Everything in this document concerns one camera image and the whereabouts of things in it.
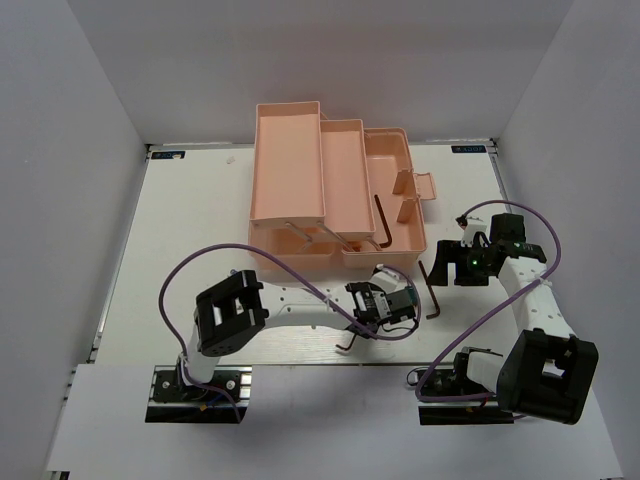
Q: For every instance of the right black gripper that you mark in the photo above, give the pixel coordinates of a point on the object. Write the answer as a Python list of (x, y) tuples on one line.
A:
[(450, 251)]

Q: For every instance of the medium brown hex key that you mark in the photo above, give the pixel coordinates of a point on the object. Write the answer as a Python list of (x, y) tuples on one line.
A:
[(437, 309)]

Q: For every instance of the large brown hex key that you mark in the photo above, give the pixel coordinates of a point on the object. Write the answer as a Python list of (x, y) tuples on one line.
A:
[(389, 239)]

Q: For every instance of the pink plastic toolbox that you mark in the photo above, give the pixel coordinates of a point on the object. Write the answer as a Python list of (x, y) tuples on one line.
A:
[(314, 180)]

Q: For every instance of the small brown hex key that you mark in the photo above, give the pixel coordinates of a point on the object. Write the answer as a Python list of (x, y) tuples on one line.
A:
[(346, 348)]

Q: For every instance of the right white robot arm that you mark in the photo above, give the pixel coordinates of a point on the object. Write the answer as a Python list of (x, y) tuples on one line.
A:
[(548, 371)]

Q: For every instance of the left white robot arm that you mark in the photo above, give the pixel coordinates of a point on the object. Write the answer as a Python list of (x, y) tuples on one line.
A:
[(231, 313)]

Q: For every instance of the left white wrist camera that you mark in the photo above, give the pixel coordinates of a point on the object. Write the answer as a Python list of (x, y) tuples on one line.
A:
[(385, 279)]

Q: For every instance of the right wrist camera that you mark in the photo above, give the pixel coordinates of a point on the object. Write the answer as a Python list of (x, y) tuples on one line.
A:
[(502, 227)]

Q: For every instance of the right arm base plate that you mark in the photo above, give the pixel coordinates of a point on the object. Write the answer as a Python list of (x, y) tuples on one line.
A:
[(459, 403)]

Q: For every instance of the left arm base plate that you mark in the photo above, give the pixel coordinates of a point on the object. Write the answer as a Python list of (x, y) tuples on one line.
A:
[(171, 401)]

